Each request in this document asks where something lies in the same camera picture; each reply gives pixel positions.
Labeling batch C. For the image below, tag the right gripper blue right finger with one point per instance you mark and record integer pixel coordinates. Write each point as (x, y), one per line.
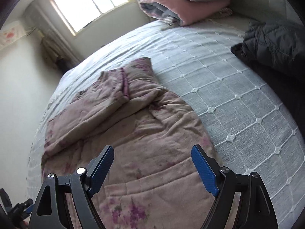
(255, 209)

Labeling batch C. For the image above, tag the grey curtain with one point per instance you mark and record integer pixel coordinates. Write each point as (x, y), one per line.
(55, 49)

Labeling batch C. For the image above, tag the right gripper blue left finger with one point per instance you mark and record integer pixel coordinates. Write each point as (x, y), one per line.
(51, 207)

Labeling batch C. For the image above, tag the wall drawing with red crab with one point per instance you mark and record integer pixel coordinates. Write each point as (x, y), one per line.
(11, 33)

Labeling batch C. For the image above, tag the grey white quilted bedspread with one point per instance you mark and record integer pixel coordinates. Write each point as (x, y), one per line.
(248, 124)

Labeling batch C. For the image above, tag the pink floral quilted jacket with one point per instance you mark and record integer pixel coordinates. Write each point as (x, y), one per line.
(152, 182)

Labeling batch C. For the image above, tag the black puffer jacket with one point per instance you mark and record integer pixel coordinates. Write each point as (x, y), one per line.
(275, 51)

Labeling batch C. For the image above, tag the pink folded blanket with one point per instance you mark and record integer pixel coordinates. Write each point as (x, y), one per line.
(181, 12)

